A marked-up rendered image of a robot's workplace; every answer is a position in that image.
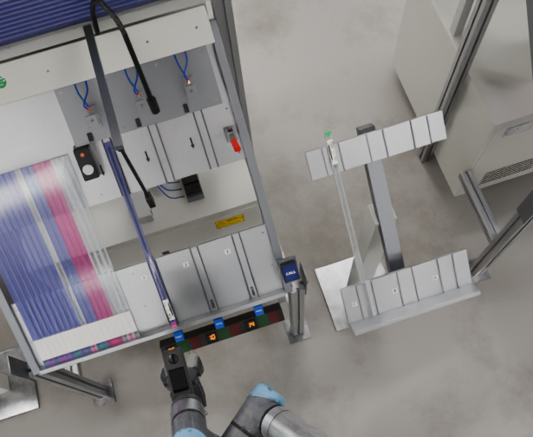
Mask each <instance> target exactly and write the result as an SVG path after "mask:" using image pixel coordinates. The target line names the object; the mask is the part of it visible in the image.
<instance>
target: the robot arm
mask: <svg viewBox="0 0 533 437"><path fill-rule="evenodd" d="M189 354H190V355H189V359H190V360H189V362H188V363H187V364H186V361H185V355H184V351H183V349H182V348H181V347H178V348H176V349H170V350H167V351H164V352H163V353H162V357H163V360H164V367H163V369H162V370H161V374H160V379H161V381H162V383H163V385H164V386H165V388H167V390H168V391H171V393H170V396H171V398H172V407H171V413H170V416H171V428H172V437H220V436H218V435H217V434H215V433H213V432H212V431H210V430H209V429H208V428H207V425H206V419H205V416H206V415H208V413H207V411H205V409H204V407H207V405H206V399H205V391H204V389H203V386H202V385H201V382H200V380H199V378H198V377H201V375H202V374H203V373H204V366H203V363H202V362H201V360H200V358H199V356H198V354H197V352H196V351H194V350H193V349H192V350H190V351H189ZM246 398H247V399H246V400H245V402H244V404H243V405H242V407H241V408H240V409H239V410H238V412H237V414H236V415H235V417H234V418H233V420H232V421H231V423H230V424H229V426H228V427H227V428H226V429H225V431H224V433H223V434H222V436H221V437H329V436H327V435H326V434H324V433H323V432H321V431H320V430H318V429H317V428H315V427H313V426H312V425H310V424H308V423H307V422H306V421H304V420H303V419H301V418H300V417H298V416H296V415H295V414H293V413H291V412H290V411H289V410H288V409H286V408H284V407H283V405H284V403H285V398H284V397H283V396H282V395H280V394H279V393H277V392H276V391H275V390H274V389H273V388H271V387H269V386H268V385H266V384H264V383H262V382H260V383H258V384H257V385H256V386H255V387H254V389H253V390H252V391H251V393H250V394H249V395H248V396H247V397H246Z"/></svg>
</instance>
